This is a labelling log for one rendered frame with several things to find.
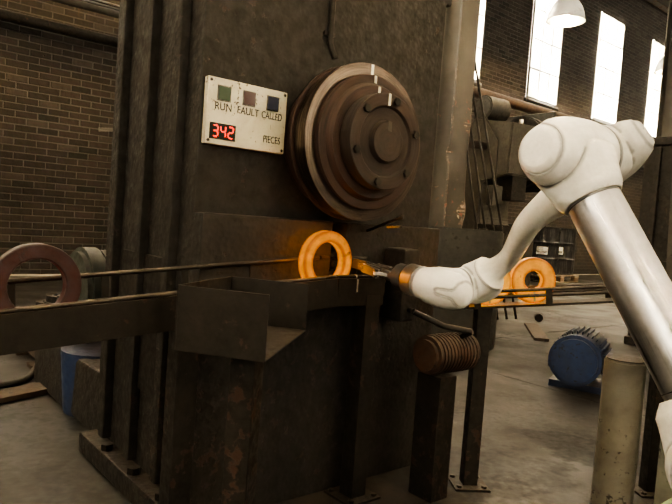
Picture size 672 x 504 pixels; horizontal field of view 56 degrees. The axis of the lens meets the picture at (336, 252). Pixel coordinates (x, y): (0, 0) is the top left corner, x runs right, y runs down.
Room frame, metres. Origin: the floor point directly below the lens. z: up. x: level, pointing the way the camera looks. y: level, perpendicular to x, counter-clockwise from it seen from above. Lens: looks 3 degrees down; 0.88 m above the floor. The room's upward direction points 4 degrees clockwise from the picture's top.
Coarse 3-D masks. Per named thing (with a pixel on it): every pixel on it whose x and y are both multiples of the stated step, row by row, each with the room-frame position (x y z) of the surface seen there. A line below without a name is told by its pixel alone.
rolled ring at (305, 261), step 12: (312, 240) 1.82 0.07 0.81; (324, 240) 1.85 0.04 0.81; (336, 240) 1.88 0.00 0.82; (300, 252) 1.82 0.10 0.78; (312, 252) 1.82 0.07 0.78; (348, 252) 1.91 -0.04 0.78; (300, 264) 1.82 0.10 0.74; (312, 264) 1.82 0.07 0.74; (348, 264) 1.91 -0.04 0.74; (312, 276) 1.82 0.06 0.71
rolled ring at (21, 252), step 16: (16, 256) 1.32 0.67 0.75; (32, 256) 1.34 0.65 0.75; (48, 256) 1.36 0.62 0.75; (64, 256) 1.38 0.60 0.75; (0, 272) 1.30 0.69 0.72; (64, 272) 1.38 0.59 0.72; (0, 288) 1.30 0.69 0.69; (64, 288) 1.39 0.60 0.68; (80, 288) 1.40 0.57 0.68; (0, 304) 1.30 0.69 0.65
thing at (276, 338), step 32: (192, 288) 1.29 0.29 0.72; (224, 288) 1.51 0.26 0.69; (256, 288) 1.53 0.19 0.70; (288, 288) 1.51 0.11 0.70; (192, 320) 1.29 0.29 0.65; (224, 320) 1.27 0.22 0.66; (256, 320) 1.25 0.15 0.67; (288, 320) 1.51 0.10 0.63; (192, 352) 1.29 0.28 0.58; (224, 352) 1.27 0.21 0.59; (256, 352) 1.25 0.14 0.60; (256, 384) 1.40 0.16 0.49; (256, 416) 1.41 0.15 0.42; (256, 448) 1.43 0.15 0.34; (224, 480) 1.40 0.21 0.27
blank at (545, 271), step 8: (520, 264) 2.12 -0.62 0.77; (528, 264) 2.12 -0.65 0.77; (536, 264) 2.12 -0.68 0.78; (544, 264) 2.13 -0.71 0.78; (512, 272) 2.13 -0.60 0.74; (520, 272) 2.12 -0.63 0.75; (528, 272) 2.12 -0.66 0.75; (544, 272) 2.13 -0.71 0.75; (552, 272) 2.13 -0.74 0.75; (512, 280) 2.12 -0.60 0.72; (520, 280) 2.12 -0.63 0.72; (544, 280) 2.13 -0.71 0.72; (552, 280) 2.13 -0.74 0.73; (512, 288) 2.12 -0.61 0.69
